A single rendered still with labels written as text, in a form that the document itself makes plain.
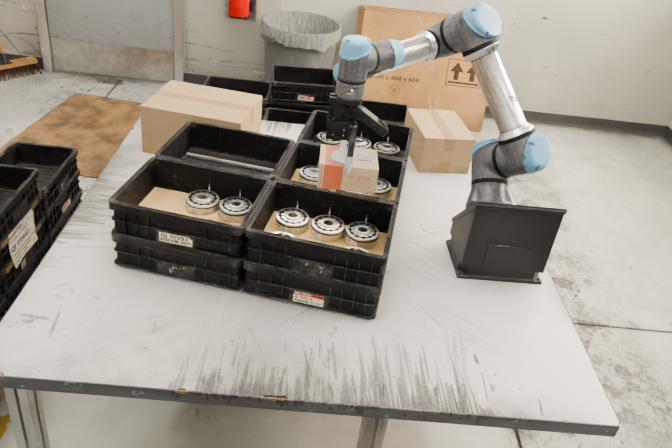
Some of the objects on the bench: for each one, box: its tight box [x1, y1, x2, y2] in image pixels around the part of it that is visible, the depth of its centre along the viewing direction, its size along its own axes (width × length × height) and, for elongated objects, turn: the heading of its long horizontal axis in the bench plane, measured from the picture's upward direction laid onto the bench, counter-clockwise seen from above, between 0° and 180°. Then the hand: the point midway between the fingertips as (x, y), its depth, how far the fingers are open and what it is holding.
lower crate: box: [111, 231, 248, 290], centre depth 193 cm, size 40×30×12 cm
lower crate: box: [243, 260, 387, 319], centre depth 189 cm, size 40×30×12 cm
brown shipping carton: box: [404, 108, 476, 174], centre depth 271 cm, size 30×22×16 cm
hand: (348, 163), depth 174 cm, fingers closed on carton, 14 cm apart
